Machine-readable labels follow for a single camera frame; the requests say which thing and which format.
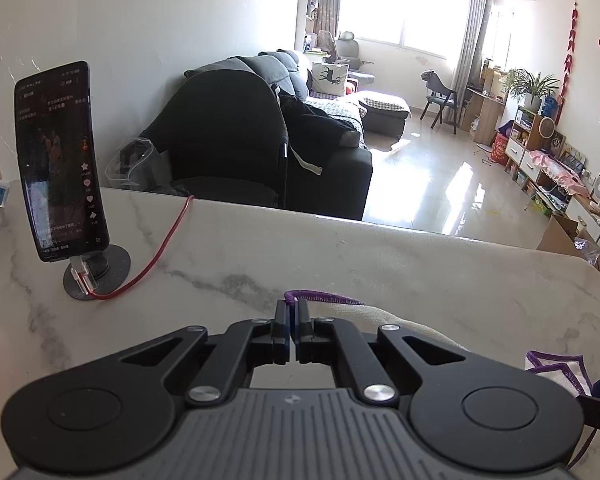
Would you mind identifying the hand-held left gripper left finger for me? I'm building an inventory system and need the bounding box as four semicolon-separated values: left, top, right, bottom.
116;300;293;407

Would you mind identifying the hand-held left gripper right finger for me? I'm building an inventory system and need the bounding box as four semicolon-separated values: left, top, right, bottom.
294;300;468;407

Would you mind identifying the white towel with purple hem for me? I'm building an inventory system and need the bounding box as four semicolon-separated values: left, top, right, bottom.
285;290;597;465

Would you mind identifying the cardboard box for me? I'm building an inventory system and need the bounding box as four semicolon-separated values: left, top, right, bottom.
536;215;600;288

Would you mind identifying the dark grey sofa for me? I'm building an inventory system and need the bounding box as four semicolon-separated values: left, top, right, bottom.
184;50;411;223

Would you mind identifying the round grey phone stand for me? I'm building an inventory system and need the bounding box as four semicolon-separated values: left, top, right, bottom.
62;244;132;302

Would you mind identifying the black jacket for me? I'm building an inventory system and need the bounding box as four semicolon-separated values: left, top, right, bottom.
279;94;367;150

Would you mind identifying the black coat on chair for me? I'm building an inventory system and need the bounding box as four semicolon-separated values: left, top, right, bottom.
139;67;326;209

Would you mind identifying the clear plastic bag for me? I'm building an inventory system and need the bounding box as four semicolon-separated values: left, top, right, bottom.
105;137;173;193

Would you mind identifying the pink cloth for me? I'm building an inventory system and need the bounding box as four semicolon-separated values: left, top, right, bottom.
522;152;588;196

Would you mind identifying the checked sofa cover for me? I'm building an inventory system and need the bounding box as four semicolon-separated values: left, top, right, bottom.
306;91;411;133

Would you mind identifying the white deer print cushion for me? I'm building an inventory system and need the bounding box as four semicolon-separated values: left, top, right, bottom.
310;62;350;96

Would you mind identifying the white and wood low cabinet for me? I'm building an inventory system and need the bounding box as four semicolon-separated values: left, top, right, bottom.
505;105;600;261

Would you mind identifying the red gift bag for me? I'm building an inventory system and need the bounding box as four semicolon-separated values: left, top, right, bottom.
489;132;512;166

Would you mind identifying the wooden chair with dark seat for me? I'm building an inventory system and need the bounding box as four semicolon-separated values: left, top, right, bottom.
420;70;462;135

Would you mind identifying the black smartphone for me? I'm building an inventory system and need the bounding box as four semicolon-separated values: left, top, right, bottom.
14;61;112;264

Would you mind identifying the grey recliner chair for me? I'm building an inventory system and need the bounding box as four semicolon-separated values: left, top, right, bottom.
332;30;376;86

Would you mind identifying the wooden desk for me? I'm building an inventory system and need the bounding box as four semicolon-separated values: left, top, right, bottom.
460;85;506;147

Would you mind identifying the green potted plant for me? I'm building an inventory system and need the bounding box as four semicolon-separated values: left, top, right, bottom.
502;67;561;113

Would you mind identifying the white bookshelf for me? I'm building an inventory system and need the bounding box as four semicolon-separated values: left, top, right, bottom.
295;0;326;53

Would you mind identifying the red charging cable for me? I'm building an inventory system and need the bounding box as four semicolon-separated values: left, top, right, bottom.
70;195;196;302

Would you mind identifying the red firecracker wall decoration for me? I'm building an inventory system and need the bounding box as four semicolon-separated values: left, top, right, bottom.
555;0;581;126

